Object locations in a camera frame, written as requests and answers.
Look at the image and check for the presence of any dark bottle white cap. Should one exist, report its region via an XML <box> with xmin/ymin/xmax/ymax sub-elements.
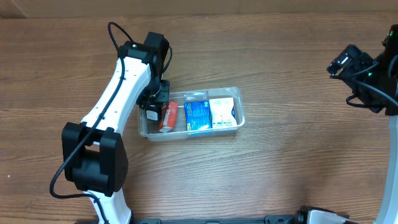
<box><xmin>146</xmin><ymin>104</ymin><xmax>162</xmax><ymax>121</ymax></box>

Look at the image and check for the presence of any red Panadol box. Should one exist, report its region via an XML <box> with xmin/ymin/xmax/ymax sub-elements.
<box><xmin>159</xmin><ymin>101</ymin><xmax>178</xmax><ymax>133</ymax></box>

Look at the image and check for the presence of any blue VapoDrops box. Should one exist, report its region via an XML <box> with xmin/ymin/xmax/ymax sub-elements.
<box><xmin>184</xmin><ymin>101</ymin><xmax>212</xmax><ymax>131</ymax></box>

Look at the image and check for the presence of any white bandage box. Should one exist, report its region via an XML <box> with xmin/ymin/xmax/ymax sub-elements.
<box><xmin>209</xmin><ymin>98</ymin><xmax>237</xmax><ymax>129</ymax></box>

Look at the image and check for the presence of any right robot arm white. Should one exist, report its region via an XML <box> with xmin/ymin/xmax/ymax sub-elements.
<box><xmin>326</xmin><ymin>24</ymin><xmax>397</xmax><ymax>224</ymax></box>

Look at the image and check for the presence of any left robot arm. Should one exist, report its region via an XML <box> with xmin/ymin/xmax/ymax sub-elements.
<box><xmin>55</xmin><ymin>32</ymin><xmax>172</xmax><ymax>223</ymax></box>

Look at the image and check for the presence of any clear plastic container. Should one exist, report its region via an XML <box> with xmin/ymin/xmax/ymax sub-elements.
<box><xmin>139</xmin><ymin>87</ymin><xmax>245</xmax><ymax>141</ymax></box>

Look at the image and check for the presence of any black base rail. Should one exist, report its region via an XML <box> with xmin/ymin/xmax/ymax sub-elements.
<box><xmin>74</xmin><ymin>213</ymin><xmax>352</xmax><ymax>224</ymax></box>

